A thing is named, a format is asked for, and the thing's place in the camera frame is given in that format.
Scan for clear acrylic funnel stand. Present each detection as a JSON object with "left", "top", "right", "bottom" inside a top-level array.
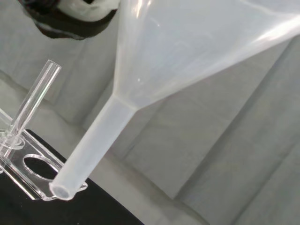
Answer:
[{"left": 0, "top": 59, "right": 89, "bottom": 203}]

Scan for black cloth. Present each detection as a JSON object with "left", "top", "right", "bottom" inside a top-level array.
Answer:
[{"left": 0, "top": 128, "right": 147, "bottom": 225}]

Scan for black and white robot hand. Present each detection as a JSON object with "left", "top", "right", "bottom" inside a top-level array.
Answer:
[{"left": 23, "top": 0, "right": 120, "bottom": 41}]

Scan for pale backdrop sheet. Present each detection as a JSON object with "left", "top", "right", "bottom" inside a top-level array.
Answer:
[{"left": 0, "top": 0, "right": 300, "bottom": 225}]

